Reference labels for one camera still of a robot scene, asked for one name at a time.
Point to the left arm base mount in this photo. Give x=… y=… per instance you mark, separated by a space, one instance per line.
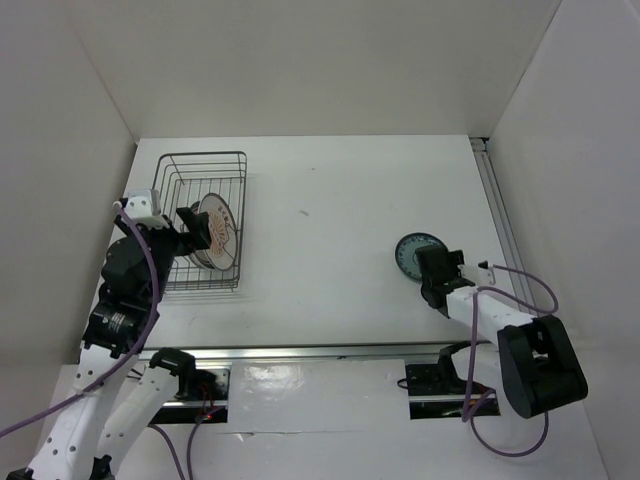
x=201 y=395

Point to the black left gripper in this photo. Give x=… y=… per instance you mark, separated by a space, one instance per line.
x=198 y=224

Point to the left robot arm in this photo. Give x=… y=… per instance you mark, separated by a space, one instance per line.
x=93 y=432

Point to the blue floral plate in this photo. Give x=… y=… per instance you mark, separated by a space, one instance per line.
x=407 y=252

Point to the metal wire dish rack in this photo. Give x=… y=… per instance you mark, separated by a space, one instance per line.
x=183 y=178

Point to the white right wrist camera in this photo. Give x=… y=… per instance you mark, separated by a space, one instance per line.
x=481 y=274

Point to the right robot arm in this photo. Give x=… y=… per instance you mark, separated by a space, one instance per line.
x=533 y=362

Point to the aluminium frame rail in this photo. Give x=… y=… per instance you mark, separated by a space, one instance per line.
x=479 y=146

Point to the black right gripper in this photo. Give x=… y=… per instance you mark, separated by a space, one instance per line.
x=454 y=259

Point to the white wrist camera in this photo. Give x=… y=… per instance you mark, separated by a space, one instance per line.
x=143 y=208
x=481 y=274

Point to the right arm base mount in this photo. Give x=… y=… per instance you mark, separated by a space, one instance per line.
x=435 y=391

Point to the orange sunburst plate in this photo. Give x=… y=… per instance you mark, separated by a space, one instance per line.
x=223 y=249

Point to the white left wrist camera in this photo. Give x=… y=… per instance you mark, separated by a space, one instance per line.
x=143 y=208

